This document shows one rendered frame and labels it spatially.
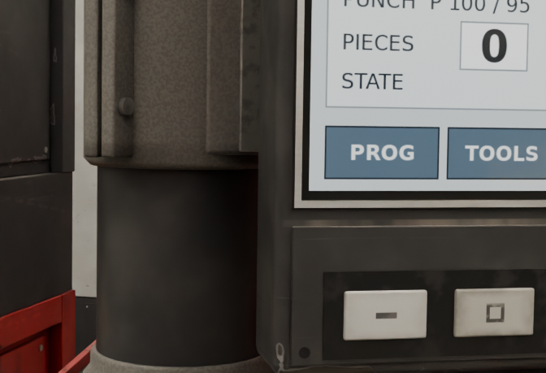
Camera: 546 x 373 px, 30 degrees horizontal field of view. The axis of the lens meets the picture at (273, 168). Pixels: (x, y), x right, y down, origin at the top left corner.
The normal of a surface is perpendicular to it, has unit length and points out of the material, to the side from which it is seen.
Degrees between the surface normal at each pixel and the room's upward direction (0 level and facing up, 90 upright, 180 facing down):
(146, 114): 90
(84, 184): 90
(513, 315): 90
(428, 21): 90
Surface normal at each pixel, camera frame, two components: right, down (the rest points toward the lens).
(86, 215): -0.24, 0.05
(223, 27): 0.19, 0.05
